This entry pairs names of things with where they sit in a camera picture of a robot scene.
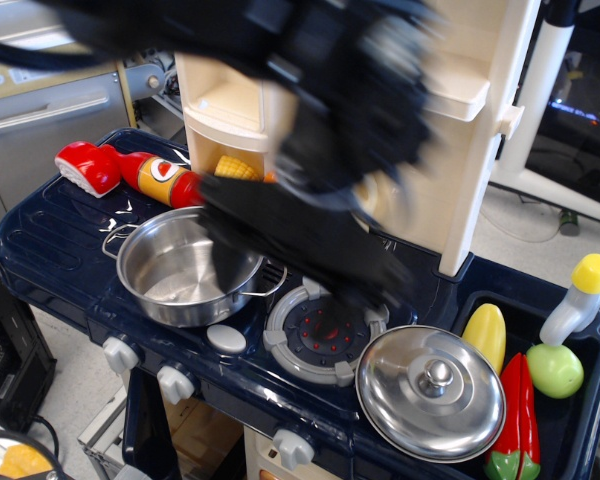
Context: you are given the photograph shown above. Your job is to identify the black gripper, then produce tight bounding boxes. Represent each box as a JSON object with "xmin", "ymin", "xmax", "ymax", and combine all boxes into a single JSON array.
[{"xmin": 200, "ymin": 114, "xmax": 415, "ymax": 307}]

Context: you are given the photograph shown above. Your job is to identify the grey stove knob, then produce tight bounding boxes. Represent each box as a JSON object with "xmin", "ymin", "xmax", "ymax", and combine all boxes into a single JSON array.
[
  {"xmin": 272, "ymin": 429, "xmax": 315, "ymax": 470},
  {"xmin": 157, "ymin": 366, "xmax": 195, "ymax": 405},
  {"xmin": 103, "ymin": 337, "xmax": 140, "ymax": 374}
]

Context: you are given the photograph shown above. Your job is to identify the grey toy stove burner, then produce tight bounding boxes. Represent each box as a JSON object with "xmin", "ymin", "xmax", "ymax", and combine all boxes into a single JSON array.
[{"xmin": 263, "ymin": 278, "xmax": 390, "ymax": 387}]

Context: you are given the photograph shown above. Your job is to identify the cream toy kitchen shelf unit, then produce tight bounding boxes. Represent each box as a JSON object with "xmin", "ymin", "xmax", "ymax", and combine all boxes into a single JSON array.
[{"xmin": 176, "ymin": 1, "xmax": 539, "ymax": 276}]

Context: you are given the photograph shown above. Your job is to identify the navy toy kitchen counter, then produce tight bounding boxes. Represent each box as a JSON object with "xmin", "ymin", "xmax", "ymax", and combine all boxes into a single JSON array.
[{"xmin": 0, "ymin": 127, "xmax": 600, "ymax": 480}]

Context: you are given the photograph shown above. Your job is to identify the yellow toy corn cob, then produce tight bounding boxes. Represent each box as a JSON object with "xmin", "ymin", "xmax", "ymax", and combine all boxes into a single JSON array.
[{"xmin": 214, "ymin": 155, "xmax": 262, "ymax": 181}]

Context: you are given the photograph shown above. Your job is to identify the grey yellow toy faucet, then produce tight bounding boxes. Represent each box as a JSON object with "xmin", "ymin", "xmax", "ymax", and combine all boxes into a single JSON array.
[{"xmin": 539, "ymin": 253, "xmax": 600, "ymax": 346}]

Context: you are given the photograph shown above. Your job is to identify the yellow toy squash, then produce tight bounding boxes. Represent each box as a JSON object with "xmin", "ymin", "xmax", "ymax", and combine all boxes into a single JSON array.
[{"xmin": 462, "ymin": 303, "xmax": 506, "ymax": 375}]

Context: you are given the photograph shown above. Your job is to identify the red toy chili pepper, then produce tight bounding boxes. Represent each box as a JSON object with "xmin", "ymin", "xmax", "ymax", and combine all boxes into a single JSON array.
[{"xmin": 484, "ymin": 353, "xmax": 541, "ymax": 479}]

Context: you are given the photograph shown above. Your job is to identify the black equipment case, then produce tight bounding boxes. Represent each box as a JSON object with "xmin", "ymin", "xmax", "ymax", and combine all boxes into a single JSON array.
[{"xmin": 0, "ymin": 280, "xmax": 56, "ymax": 432}]

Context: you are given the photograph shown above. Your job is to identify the grey stove knob left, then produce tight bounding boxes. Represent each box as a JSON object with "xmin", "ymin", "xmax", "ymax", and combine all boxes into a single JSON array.
[{"xmin": 103, "ymin": 337, "xmax": 140, "ymax": 374}]

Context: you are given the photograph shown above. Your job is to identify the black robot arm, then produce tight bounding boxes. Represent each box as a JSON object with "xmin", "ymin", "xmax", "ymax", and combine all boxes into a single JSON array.
[{"xmin": 0, "ymin": 1, "xmax": 435, "ymax": 306}]

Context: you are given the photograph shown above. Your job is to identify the green toy apple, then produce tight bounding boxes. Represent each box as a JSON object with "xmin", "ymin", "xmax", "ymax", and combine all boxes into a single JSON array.
[{"xmin": 526, "ymin": 343, "xmax": 584, "ymax": 399}]

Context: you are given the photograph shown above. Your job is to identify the red white toy sushi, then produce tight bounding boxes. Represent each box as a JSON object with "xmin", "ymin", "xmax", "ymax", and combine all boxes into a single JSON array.
[{"xmin": 54, "ymin": 141, "xmax": 122, "ymax": 198}]

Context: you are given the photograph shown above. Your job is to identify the silver toy dishwasher unit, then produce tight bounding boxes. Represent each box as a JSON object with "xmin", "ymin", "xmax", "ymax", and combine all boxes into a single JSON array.
[{"xmin": 0, "ymin": 0, "xmax": 136, "ymax": 226}]

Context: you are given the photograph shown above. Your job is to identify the grey stove knob right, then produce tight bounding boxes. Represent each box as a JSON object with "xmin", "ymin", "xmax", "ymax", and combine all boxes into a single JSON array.
[{"xmin": 272, "ymin": 429, "xmax": 315, "ymax": 470}]

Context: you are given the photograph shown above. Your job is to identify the red toy ketchup bottle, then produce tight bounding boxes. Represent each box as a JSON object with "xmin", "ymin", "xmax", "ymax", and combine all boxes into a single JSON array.
[{"xmin": 100, "ymin": 145, "xmax": 204, "ymax": 209}]

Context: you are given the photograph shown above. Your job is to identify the white metal stand frame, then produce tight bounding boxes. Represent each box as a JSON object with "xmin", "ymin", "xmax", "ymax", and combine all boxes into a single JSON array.
[{"xmin": 490, "ymin": 1, "xmax": 600, "ymax": 221}]

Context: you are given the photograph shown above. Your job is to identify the grey stove knob middle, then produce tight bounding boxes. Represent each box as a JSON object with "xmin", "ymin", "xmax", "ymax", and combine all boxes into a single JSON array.
[{"xmin": 157, "ymin": 366, "xmax": 195, "ymax": 405}]

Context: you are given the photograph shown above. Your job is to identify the grey oval button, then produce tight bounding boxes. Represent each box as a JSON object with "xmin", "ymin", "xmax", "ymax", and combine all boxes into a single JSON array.
[{"xmin": 206, "ymin": 324, "xmax": 247, "ymax": 354}]

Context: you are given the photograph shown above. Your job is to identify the stainless steel pot lid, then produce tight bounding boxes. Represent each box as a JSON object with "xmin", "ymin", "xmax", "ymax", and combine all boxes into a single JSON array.
[{"xmin": 355, "ymin": 325, "xmax": 506, "ymax": 463}]

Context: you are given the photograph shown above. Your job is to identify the cream toy detergent jug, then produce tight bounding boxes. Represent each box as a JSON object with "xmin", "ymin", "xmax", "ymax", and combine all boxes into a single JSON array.
[{"xmin": 354, "ymin": 172, "xmax": 409, "ymax": 237}]

